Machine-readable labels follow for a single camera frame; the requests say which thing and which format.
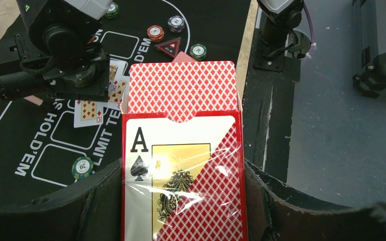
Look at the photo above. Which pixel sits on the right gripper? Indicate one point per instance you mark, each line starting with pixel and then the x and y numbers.
pixel 66 64

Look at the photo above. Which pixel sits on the single green poker chip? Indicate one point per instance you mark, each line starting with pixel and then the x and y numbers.
pixel 82 167

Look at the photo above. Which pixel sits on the black red all-in triangle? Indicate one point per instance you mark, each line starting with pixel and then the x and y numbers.
pixel 170 48

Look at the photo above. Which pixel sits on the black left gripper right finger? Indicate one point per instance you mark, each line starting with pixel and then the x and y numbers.
pixel 276 211

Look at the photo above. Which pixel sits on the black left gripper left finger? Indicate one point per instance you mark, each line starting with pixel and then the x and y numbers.
pixel 89 209

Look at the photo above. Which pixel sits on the black poker table mat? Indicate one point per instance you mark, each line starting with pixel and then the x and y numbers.
pixel 38 148

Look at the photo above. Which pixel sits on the playing card deck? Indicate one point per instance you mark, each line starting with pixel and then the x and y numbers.
pixel 182 154

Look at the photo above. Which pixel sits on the ten of diamonds card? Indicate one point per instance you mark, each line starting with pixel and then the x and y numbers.
pixel 88 113

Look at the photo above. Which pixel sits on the king face card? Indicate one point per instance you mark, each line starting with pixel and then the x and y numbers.
pixel 117 70

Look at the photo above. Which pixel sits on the grey equipment case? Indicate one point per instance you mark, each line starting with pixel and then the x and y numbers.
pixel 369 31

